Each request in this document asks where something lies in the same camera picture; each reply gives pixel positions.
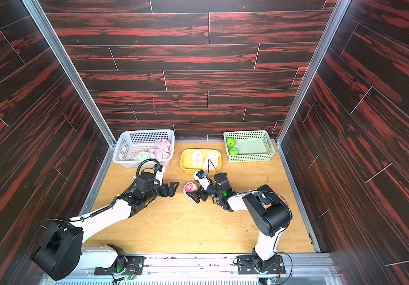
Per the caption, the white foam net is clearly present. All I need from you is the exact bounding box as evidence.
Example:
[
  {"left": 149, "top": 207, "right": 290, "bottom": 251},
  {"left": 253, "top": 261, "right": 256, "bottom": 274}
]
[
  {"left": 192, "top": 149, "right": 204, "bottom": 167},
  {"left": 203, "top": 152, "right": 219, "bottom": 171}
]

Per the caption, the green apple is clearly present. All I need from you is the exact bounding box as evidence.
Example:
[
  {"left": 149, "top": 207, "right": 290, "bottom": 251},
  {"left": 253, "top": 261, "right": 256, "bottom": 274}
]
[
  {"left": 226, "top": 138, "right": 236, "bottom": 148},
  {"left": 228, "top": 147, "right": 239, "bottom": 156}
]

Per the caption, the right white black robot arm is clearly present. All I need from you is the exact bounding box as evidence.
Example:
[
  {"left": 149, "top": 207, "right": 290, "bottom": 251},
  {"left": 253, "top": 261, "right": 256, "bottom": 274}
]
[{"left": 187, "top": 171, "right": 293, "bottom": 274}]

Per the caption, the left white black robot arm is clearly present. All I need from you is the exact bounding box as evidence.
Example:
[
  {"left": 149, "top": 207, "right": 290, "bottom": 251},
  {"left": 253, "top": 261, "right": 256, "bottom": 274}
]
[{"left": 31, "top": 172, "right": 179, "bottom": 280}]

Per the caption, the yellow plastic tub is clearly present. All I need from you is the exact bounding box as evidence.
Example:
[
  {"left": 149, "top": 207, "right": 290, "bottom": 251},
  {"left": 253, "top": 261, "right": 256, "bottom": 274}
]
[{"left": 180, "top": 148, "right": 222, "bottom": 175}]

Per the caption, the white plastic mesh basket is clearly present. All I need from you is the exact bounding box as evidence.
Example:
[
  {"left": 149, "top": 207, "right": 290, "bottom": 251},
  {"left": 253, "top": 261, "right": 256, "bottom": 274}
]
[{"left": 113, "top": 129, "right": 175, "bottom": 168}]

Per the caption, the green plastic mesh basket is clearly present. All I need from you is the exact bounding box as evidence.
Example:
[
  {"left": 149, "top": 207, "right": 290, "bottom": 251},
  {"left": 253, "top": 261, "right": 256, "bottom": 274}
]
[{"left": 223, "top": 130, "right": 275, "bottom": 163}]

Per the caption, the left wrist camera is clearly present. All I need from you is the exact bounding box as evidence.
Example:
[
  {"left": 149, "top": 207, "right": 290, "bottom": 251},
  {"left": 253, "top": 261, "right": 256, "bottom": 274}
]
[{"left": 154, "top": 165, "right": 166, "bottom": 185}]

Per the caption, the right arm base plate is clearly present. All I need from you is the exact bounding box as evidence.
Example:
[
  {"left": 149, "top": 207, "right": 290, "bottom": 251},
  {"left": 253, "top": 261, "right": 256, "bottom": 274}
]
[{"left": 233, "top": 254, "right": 286, "bottom": 275}]

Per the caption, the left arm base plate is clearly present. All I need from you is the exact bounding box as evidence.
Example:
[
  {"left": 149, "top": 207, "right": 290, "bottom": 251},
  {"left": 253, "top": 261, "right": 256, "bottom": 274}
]
[{"left": 94, "top": 255, "right": 146, "bottom": 277}]

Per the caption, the front aluminium rail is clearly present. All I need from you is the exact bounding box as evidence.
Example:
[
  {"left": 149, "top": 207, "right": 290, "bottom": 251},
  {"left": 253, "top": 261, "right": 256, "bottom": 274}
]
[{"left": 59, "top": 253, "right": 344, "bottom": 285}]

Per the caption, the left aluminium frame post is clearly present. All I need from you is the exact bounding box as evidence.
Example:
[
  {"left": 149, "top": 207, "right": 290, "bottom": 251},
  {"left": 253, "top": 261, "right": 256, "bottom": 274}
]
[{"left": 22, "top": 0, "right": 116, "bottom": 147}]

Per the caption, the aluminium frame post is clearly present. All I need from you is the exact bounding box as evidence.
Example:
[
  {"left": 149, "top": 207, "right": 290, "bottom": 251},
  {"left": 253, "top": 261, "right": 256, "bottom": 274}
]
[
  {"left": 22, "top": 0, "right": 116, "bottom": 147},
  {"left": 276, "top": 0, "right": 351, "bottom": 150}
]

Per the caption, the right aluminium frame post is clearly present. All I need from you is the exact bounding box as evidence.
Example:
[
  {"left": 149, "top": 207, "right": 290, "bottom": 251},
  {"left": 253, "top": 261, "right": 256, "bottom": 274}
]
[{"left": 276, "top": 0, "right": 351, "bottom": 150}]

